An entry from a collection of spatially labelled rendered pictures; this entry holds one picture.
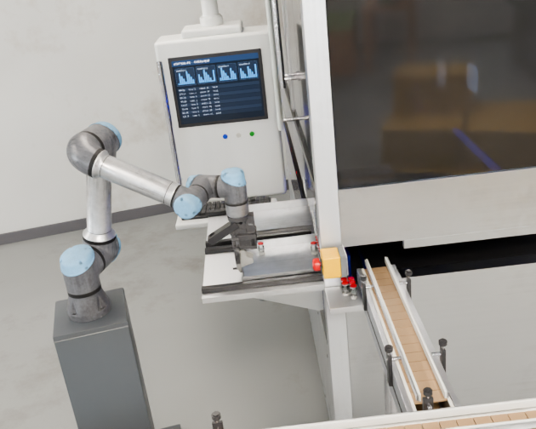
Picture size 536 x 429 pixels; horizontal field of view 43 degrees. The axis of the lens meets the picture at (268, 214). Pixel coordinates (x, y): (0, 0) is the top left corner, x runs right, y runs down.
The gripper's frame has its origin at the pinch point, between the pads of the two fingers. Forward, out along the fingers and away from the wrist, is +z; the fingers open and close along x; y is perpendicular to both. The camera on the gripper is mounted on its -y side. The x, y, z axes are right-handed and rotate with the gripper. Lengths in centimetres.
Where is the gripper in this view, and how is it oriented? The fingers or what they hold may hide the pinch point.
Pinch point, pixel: (238, 268)
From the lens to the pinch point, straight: 228.7
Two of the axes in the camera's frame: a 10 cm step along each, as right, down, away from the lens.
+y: 9.9, -1.1, 0.0
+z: 1.0, 9.1, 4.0
